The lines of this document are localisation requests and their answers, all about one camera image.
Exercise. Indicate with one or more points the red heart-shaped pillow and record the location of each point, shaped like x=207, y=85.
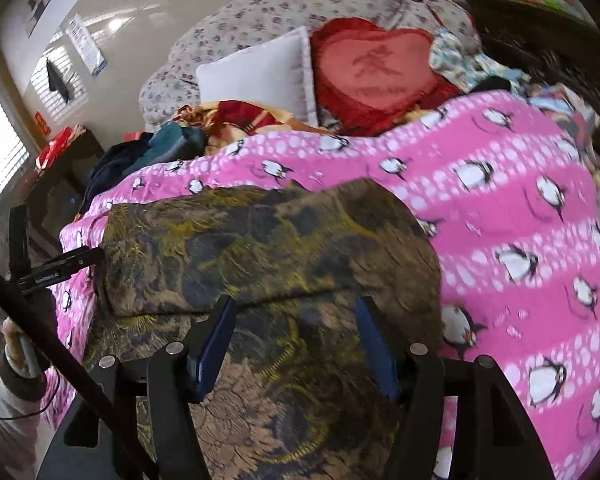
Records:
x=380, y=75

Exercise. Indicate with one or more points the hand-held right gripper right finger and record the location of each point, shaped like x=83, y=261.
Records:
x=376, y=347

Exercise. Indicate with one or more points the window with blinds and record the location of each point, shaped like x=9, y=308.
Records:
x=0, y=130

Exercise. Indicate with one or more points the light blue printed cloth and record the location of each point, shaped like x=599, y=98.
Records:
x=455, y=60

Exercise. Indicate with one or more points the white square pillow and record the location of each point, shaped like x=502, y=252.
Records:
x=260, y=75

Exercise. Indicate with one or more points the person's left hand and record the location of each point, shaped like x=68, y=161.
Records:
x=11, y=337

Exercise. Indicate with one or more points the red gift box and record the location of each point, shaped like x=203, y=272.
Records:
x=55, y=149

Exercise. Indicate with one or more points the white wall notice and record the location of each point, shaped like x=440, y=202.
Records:
x=86, y=42

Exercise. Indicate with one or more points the dark navy garment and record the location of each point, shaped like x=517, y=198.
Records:
x=115, y=165

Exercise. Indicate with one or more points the dark wooden headboard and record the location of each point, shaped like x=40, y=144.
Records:
x=540, y=50

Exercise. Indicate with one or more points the black pole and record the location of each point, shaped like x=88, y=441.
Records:
x=55, y=345

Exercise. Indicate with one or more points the floral printed duvet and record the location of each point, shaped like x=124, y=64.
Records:
x=240, y=15

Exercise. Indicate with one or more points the brown patterned small garment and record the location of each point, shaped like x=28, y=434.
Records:
x=260, y=260

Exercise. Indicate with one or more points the teal garment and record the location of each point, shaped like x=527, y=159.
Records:
x=172, y=142

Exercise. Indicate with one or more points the red and yellow blanket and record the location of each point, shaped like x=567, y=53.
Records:
x=230, y=115

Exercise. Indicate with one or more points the black hanging cloth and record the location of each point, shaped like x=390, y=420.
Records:
x=59, y=80

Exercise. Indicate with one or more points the red wall sticker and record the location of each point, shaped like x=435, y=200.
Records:
x=40, y=122

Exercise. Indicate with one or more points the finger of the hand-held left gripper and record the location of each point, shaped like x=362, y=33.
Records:
x=55, y=274

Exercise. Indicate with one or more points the dark wooden cabinet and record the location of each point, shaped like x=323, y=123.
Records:
x=55, y=200

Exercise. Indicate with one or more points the pink penguin printed blanket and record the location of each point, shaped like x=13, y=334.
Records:
x=480, y=240

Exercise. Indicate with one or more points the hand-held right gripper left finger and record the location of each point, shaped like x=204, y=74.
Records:
x=214, y=345

